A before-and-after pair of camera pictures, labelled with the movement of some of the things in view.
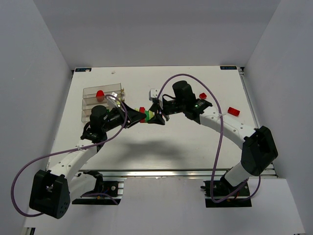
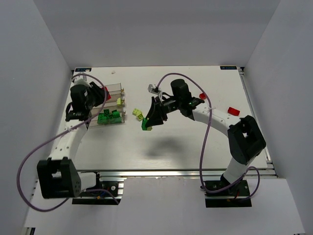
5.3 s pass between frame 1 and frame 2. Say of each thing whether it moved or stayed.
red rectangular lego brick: stayed
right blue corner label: stayed
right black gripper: stayed
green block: moved
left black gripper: moved
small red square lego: stayed
